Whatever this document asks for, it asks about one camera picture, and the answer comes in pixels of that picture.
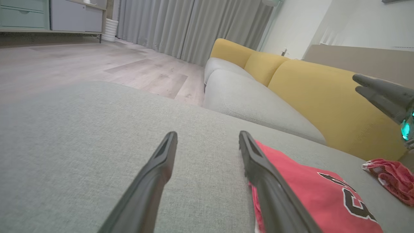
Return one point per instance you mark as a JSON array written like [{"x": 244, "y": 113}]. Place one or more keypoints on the red mesh shorts white trim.
[{"x": 393, "y": 176}]

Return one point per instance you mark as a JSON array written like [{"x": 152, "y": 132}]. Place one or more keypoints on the green and grey sideboard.
[{"x": 48, "y": 16}]

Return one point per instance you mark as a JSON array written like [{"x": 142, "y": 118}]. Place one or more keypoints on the small yellow sofa backrest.
[{"x": 229, "y": 50}]

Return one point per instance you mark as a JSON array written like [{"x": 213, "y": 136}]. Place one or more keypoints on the small grey sofa seat cushion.
[{"x": 223, "y": 66}]

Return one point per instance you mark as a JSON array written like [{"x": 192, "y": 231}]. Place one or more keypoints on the beige flat panel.
[{"x": 355, "y": 61}]

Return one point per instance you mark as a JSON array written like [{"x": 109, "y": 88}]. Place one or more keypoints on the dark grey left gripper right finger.
[{"x": 275, "y": 197}]

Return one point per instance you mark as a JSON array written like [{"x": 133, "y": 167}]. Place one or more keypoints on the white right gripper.
[{"x": 408, "y": 129}]

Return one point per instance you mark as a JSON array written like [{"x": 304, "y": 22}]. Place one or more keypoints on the white ribbed planter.
[{"x": 110, "y": 30}]

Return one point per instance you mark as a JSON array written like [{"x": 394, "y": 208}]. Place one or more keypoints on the large grey sofa seat cushion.
[{"x": 81, "y": 145}]

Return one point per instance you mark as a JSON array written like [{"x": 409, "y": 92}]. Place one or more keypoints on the large yellow sofa backrest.
[{"x": 330, "y": 106}]

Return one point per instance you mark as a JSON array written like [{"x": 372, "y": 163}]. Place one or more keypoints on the medium yellow sofa backrest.
[{"x": 263, "y": 66}]

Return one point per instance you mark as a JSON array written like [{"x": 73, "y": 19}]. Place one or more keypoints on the red basketball jersey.
[{"x": 310, "y": 191}]

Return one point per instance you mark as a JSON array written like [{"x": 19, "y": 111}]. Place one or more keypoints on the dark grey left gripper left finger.
[{"x": 145, "y": 184}]

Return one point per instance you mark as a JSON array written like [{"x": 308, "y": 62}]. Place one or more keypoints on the grey pleated curtain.
[{"x": 194, "y": 26}]

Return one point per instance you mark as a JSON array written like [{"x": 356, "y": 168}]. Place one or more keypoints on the small wall fixture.
[{"x": 284, "y": 52}]

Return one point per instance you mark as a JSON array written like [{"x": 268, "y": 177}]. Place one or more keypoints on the medium grey sofa seat cushion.
[{"x": 252, "y": 103}]

